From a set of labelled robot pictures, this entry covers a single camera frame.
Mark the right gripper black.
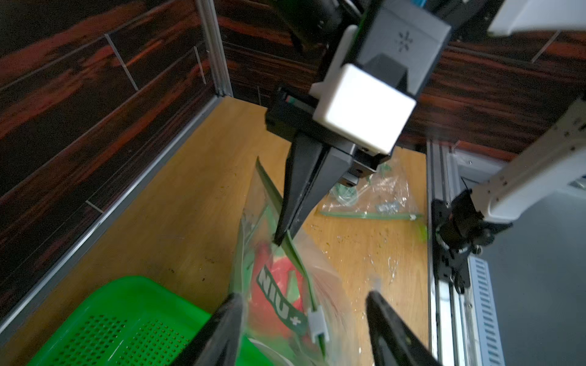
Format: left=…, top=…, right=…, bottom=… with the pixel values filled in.
left=266, top=88, right=392, bottom=246

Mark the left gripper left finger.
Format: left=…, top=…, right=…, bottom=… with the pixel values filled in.
left=171, top=293, right=245, bottom=365

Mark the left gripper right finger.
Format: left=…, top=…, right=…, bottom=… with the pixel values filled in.
left=366, top=291, right=440, bottom=366

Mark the red dragon fruit toy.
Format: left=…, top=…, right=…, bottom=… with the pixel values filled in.
left=250, top=242, right=308, bottom=338

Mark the clear zip-top bag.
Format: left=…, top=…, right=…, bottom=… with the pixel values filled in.
left=317, top=160, right=422, bottom=221
left=229, top=161, right=360, bottom=365

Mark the green perforated plastic tray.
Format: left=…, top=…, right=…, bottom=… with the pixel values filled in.
left=27, top=275, right=276, bottom=366

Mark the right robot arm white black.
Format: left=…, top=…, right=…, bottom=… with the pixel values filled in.
left=265, top=1, right=585, bottom=252

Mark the aluminium front rail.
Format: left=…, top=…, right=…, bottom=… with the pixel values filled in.
left=426, top=141, right=505, bottom=365

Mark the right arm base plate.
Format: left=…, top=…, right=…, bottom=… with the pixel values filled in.
left=431, top=199, right=471, bottom=294

